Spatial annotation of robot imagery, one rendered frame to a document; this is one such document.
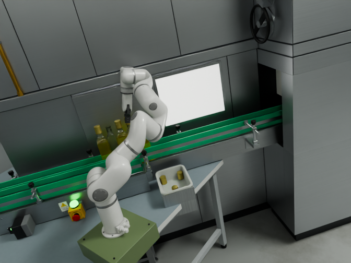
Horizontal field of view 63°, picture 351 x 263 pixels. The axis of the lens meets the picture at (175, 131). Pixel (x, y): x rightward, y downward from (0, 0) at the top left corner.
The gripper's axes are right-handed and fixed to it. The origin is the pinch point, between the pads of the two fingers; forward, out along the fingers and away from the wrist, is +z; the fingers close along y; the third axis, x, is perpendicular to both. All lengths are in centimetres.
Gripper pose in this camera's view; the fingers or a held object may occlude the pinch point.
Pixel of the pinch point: (127, 118)
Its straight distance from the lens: 162.7
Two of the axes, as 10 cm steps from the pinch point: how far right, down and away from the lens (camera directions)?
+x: 9.7, -0.3, 2.4
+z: -0.6, 9.2, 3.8
